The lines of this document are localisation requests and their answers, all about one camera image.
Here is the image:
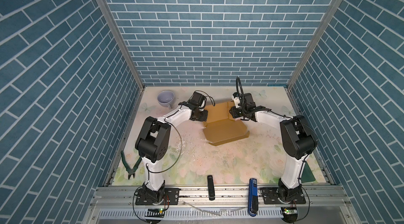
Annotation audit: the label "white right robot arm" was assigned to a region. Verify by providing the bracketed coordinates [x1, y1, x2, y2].
[229, 77, 318, 203]

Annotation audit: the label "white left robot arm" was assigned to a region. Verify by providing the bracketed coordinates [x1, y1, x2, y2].
[135, 90, 215, 204]

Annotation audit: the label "lavender ceramic cup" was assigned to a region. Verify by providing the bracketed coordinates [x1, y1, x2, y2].
[157, 90, 175, 109]

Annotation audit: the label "aluminium front rail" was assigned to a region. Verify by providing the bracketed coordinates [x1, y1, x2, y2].
[83, 185, 360, 224]

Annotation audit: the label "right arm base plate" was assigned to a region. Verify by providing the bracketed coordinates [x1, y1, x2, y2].
[259, 187, 306, 205]

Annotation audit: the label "aluminium right corner post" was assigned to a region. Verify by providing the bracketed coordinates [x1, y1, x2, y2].
[286, 0, 360, 90]

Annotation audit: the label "aluminium corner post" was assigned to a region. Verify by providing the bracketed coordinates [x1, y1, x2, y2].
[96, 0, 145, 91]
[286, 0, 360, 90]

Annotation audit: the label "green rectangular block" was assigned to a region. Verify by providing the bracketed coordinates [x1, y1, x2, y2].
[301, 163, 316, 184]

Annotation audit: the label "black marker pen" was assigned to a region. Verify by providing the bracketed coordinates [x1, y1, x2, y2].
[207, 175, 215, 201]

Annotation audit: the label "controller board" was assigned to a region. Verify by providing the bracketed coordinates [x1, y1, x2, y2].
[281, 207, 298, 216]
[145, 208, 166, 219]

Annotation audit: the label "green handled pliers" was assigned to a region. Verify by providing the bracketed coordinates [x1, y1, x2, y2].
[120, 150, 143, 180]

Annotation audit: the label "aluminium left corner post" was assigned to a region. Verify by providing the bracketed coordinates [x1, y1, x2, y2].
[96, 0, 145, 91]

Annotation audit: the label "brown cardboard box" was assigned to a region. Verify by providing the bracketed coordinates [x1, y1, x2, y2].
[203, 101, 250, 146]

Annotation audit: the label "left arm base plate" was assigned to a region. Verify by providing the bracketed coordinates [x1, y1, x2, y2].
[135, 187, 179, 206]

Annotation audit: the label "right controller board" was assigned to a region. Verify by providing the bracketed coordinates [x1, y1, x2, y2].
[281, 207, 298, 216]

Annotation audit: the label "left controller board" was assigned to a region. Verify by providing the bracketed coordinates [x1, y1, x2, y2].
[145, 208, 166, 219]

